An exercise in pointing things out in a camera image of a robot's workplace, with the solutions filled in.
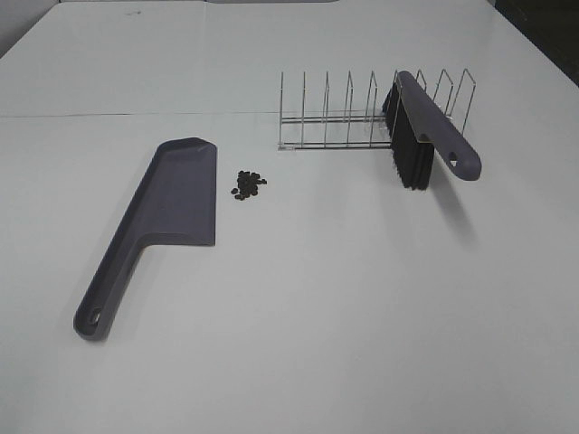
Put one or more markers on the pile of coffee beans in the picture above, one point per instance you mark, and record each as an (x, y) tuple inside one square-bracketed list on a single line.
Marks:
[(247, 185)]

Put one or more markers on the grey plastic dustpan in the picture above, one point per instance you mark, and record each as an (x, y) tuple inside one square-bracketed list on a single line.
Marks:
[(174, 204)]

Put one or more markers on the metal wire rack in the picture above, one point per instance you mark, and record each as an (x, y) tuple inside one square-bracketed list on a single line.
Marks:
[(331, 127)]

